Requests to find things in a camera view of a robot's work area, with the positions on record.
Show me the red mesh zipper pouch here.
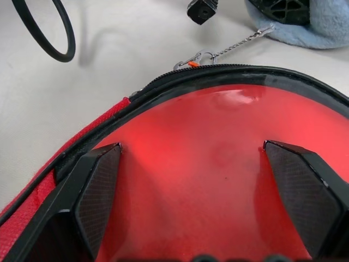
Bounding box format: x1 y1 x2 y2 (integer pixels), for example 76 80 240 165
0 63 349 262

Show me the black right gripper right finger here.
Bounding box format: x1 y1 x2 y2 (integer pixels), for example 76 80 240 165
263 140 349 262

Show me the blue grey plush keychain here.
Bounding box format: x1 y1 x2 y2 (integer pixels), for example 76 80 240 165
173 0 349 70

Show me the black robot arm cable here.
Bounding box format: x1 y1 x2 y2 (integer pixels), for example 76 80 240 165
11 0 76 63

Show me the red object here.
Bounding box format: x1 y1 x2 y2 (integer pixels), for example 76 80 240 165
92 84 349 262

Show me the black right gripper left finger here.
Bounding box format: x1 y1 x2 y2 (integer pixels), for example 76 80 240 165
4 142 123 262

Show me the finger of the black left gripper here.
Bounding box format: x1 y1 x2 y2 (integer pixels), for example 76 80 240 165
186 0 219 26
249 0 312 27

